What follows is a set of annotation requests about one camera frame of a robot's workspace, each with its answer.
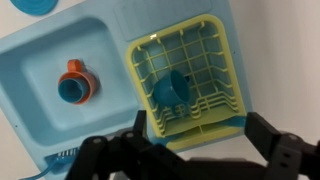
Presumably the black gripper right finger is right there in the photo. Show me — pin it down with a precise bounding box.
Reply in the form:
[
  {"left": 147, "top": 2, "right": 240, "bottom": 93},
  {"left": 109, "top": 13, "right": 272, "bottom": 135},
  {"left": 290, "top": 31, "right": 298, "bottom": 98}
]
[{"left": 244, "top": 112, "right": 320, "bottom": 180}]

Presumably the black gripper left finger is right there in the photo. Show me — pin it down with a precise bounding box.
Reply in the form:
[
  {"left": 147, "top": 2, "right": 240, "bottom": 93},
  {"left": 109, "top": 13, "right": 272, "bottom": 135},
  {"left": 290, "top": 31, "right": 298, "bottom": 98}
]
[{"left": 64, "top": 109, "right": 188, "bottom": 180}]

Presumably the orange toy cup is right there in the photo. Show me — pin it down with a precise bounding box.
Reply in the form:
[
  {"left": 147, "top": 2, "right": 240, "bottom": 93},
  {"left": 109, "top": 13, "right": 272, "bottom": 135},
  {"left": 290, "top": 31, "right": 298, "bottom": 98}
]
[{"left": 57, "top": 59, "right": 100, "bottom": 106}]

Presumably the teal toy cup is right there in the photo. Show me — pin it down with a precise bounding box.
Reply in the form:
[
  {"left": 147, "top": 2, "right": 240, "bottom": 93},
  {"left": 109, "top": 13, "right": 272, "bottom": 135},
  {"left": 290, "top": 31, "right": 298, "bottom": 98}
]
[{"left": 152, "top": 69, "right": 192, "bottom": 116}]

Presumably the blue toy fork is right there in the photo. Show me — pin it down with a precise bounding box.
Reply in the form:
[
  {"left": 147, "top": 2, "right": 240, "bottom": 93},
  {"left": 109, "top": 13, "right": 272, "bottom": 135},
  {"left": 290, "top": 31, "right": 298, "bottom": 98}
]
[{"left": 18, "top": 148, "right": 81, "bottom": 180}]

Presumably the light blue toy sink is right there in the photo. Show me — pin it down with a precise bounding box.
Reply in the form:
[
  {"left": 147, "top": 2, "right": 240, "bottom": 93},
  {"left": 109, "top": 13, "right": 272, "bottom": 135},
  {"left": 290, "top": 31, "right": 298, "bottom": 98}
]
[{"left": 0, "top": 0, "right": 254, "bottom": 173}]

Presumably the yellow-green dish rack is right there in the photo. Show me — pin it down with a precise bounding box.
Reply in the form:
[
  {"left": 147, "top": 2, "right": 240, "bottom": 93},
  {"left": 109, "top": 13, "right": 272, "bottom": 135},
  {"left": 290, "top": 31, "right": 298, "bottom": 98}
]
[{"left": 125, "top": 13, "right": 248, "bottom": 151}]

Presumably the blue toy plate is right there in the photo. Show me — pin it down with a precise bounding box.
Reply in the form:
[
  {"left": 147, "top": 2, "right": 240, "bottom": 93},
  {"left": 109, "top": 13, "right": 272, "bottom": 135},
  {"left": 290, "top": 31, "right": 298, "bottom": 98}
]
[{"left": 9, "top": 0, "right": 58, "bottom": 17}]

